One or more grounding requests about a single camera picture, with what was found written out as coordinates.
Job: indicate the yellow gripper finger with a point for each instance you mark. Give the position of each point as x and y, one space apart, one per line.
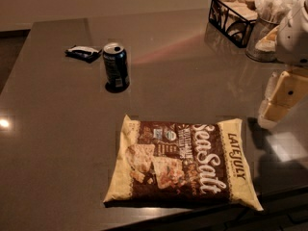
284 90

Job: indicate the dark blue pepsi can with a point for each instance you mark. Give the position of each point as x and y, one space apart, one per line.
115 61

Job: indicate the brown sea salt chip bag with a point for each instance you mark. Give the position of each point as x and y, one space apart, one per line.
181 162

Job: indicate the metal cup with packets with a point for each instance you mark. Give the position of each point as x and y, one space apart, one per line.
261 44

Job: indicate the small dark blue snack packet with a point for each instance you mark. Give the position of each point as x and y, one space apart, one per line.
83 53

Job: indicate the black wire napkin holder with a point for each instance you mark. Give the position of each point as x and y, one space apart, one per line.
234 18

